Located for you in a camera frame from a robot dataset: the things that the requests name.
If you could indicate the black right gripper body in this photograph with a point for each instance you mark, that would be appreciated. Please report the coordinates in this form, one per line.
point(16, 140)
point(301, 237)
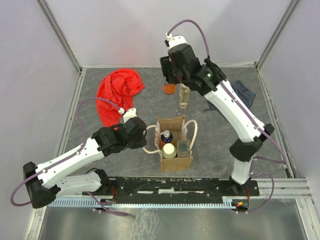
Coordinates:
point(165, 69)

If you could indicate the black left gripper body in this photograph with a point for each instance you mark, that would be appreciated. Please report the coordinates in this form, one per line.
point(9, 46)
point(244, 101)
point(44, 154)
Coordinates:
point(141, 141)

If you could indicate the clear yellow liquid bottle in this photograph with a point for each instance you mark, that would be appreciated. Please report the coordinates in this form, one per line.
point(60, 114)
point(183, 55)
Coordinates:
point(184, 93)

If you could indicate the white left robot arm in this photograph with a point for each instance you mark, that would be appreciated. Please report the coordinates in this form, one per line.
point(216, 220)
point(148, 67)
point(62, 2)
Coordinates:
point(47, 181)

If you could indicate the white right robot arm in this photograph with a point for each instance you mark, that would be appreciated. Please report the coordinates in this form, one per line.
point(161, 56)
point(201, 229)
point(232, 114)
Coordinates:
point(251, 132)

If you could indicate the white cap cream bottle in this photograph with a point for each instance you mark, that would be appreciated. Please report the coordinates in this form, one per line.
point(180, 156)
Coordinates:
point(169, 151)

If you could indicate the red cloth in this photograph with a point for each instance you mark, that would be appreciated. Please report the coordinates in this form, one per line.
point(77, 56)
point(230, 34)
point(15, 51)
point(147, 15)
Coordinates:
point(116, 91)

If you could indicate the square clear dark-cap bottle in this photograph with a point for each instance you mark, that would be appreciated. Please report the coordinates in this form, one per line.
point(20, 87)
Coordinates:
point(183, 149)

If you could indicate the dark blue cloth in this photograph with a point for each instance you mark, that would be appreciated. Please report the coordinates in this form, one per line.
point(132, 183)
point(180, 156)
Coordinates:
point(245, 95)

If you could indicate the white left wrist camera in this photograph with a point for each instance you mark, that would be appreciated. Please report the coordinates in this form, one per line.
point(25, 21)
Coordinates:
point(128, 114)

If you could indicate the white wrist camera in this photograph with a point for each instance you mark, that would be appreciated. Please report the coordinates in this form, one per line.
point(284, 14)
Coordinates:
point(128, 114)
point(172, 41)

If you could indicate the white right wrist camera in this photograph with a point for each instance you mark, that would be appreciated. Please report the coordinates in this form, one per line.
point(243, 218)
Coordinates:
point(172, 41)

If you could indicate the light blue cable duct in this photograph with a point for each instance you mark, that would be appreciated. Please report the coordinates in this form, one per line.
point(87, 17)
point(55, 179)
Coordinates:
point(89, 202)

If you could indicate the right aluminium frame post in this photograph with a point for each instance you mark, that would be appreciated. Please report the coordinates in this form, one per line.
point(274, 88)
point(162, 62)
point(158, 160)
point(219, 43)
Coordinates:
point(293, 4)

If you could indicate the aluminium frame post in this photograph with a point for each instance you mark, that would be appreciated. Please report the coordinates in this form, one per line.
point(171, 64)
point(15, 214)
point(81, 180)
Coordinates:
point(46, 10)
point(293, 4)

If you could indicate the left aluminium frame post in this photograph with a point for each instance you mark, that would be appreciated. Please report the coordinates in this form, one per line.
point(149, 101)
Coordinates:
point(46, 10)

